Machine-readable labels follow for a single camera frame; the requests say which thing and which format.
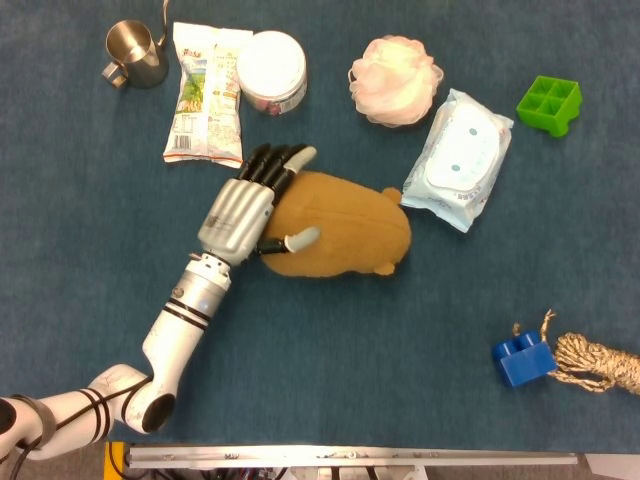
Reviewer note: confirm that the blue carpet table cover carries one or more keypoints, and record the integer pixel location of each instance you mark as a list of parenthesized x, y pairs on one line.
[(320, 350)]

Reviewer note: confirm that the white snack bag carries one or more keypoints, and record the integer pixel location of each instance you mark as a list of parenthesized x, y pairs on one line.
[(207, 95)]

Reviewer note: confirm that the pink bath loofah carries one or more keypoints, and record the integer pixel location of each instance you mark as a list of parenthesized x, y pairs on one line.
[(395, 80)]

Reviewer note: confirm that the steel gooseneck pitcher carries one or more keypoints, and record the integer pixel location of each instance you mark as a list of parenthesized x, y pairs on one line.
[(135, 55)]

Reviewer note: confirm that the light blue wet wipes pack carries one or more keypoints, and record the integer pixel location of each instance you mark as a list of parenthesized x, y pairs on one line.
[(460, 160)]

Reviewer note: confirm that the clear round plastic jar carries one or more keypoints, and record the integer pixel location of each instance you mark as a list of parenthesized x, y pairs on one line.
[(272, 70)]

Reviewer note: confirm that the blue plastic building block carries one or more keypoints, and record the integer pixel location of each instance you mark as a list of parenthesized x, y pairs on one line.
[(522, 362)]

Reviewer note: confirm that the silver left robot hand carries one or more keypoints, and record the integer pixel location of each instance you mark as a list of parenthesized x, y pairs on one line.
[(237, 215)]

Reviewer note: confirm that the green plastic building block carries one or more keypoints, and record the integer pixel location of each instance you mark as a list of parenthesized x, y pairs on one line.
[(550, 105)]

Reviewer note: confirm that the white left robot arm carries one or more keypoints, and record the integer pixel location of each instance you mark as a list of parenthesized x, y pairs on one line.
[(165, 345)]

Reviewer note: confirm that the aluminium frame rail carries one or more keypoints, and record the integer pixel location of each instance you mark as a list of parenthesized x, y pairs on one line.
[(350, 456)]

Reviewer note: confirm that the brown plush toy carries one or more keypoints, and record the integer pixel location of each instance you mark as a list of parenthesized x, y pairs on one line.
[(345, 225)]

